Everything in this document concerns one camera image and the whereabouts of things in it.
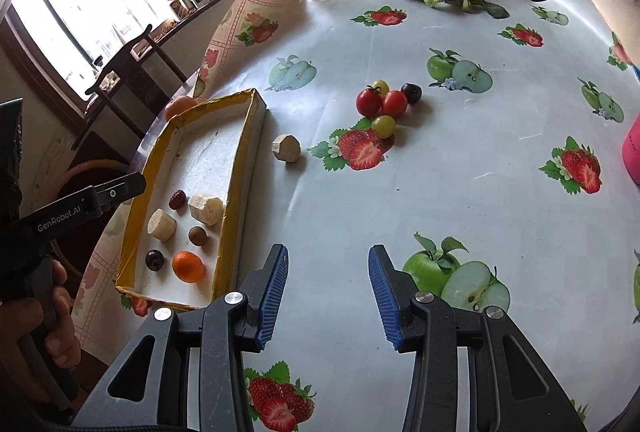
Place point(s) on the dark wooden armchair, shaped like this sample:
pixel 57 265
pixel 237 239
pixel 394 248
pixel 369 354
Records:
pixel 150 50

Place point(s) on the red dried date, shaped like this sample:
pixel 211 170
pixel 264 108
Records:
pixel 177 199

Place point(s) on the small orange mandarin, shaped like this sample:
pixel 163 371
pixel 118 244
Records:
pixel 188 267

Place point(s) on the brown longan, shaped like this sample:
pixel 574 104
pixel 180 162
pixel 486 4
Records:
pixel 197 236

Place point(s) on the octagonal wooden block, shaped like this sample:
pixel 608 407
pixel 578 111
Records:
pixel 286 147

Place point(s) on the orange fruit-printed folded cloth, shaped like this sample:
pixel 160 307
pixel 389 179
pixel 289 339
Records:
pixel 255 12

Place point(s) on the pink thermos cup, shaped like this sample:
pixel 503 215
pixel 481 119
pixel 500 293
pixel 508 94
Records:
pixel 632 152

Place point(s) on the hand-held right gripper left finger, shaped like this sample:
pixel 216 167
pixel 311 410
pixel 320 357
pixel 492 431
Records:
pixel 272 297

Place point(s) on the person's left hand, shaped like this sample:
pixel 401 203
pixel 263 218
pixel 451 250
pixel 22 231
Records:
pixel 62 322

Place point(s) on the red cherry tomato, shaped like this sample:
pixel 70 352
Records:
pixel 395 105
pixel 369 102

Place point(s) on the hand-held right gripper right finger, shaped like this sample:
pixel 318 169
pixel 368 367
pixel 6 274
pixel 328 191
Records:
pixel 385 297

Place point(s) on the fruit-printed white tablecloth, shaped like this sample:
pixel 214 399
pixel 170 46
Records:
pixel 450 192

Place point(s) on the green grape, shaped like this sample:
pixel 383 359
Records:
pixel 383 126

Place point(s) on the large dark plum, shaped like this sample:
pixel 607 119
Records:
pixel 154 260

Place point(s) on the yellow-rimmed white foam tray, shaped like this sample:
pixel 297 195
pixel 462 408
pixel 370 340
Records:
pixel 200 152

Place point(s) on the orange round fruit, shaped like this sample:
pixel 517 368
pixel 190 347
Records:
pixel 179 106

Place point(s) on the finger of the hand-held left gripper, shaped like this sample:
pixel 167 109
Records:
pixel 120 189

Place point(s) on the yellow-green grape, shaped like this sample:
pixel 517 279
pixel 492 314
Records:
pixel 381 86

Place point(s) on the dark grape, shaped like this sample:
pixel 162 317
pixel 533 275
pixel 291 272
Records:
pixel 411 93

